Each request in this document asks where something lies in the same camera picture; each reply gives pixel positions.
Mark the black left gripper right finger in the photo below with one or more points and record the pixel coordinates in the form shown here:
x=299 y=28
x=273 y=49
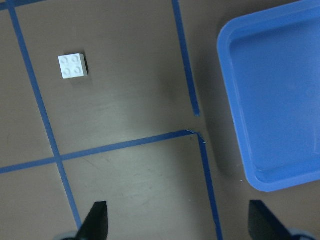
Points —
x=263 y=224

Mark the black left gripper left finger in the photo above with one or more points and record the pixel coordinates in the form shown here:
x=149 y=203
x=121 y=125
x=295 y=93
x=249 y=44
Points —
x=95 y=226

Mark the white block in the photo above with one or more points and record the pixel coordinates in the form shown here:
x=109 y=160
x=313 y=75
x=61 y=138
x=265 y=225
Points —
x=73 y=66

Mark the blue plastic tray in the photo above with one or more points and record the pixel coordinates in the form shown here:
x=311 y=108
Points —
x=270 y=61

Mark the brown paper table cover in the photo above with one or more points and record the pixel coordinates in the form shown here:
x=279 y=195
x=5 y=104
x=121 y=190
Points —
x=149 y=130

